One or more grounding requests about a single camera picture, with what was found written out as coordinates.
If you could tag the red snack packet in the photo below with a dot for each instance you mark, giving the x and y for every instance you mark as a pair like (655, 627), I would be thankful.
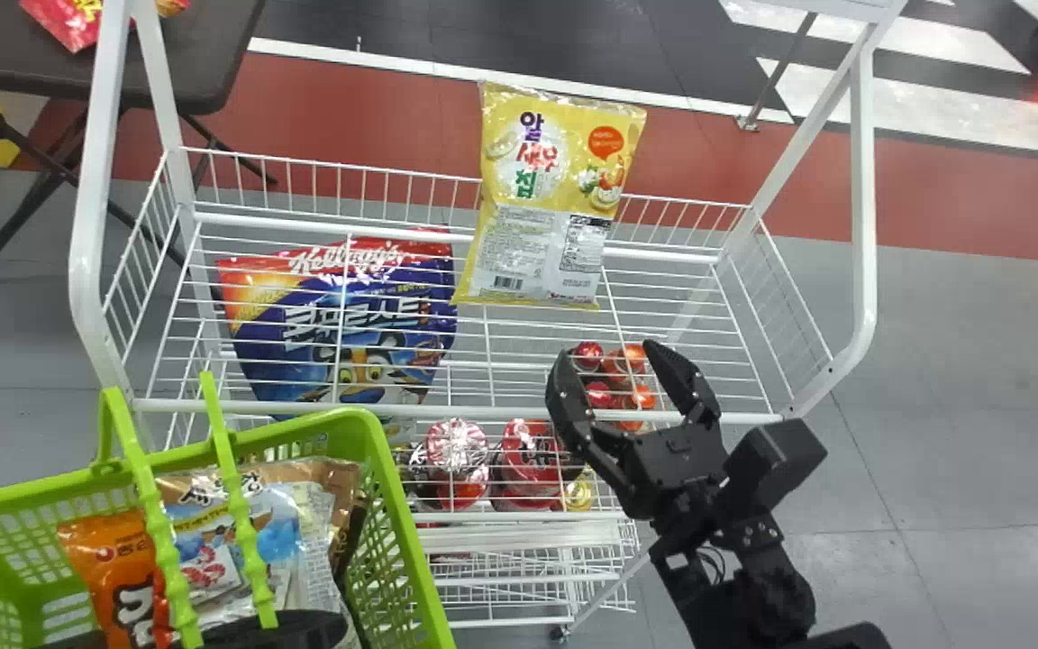
(64, 20)

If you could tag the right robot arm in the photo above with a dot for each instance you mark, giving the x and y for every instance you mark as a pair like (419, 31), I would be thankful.
(764, 597)

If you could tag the green basket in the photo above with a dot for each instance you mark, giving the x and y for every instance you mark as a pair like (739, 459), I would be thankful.
(393, 541)

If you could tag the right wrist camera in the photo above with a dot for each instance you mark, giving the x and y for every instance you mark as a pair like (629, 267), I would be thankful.
(776, 464)

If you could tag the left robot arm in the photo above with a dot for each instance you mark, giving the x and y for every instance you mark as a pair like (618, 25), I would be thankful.
(285, 631)

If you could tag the yellow snack packet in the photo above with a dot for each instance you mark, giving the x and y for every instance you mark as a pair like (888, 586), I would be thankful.
(555, 171)

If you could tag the dark side table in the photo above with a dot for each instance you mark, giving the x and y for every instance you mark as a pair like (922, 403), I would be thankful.
(50, 63)

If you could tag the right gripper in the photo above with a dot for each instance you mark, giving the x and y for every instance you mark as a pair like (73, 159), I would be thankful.
(677, 473)

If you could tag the brown snack packet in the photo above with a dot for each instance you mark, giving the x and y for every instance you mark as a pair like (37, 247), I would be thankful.
(321, 491)

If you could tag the red noodle cup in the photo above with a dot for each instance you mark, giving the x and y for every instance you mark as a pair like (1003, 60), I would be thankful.
(456, 451)
(526, 455)

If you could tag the white and blue snack packet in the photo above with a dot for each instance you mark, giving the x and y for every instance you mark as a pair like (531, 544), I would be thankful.
(271, 527)

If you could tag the blue cereal bag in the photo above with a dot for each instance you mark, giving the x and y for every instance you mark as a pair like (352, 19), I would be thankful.
(330, 324)

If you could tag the red can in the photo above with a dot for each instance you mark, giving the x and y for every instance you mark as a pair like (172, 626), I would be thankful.
(627, 361)
(639, 398)
(587, 354)
(600, 395)

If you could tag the orange snack packet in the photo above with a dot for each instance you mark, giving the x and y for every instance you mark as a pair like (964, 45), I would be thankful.
(109, 577)

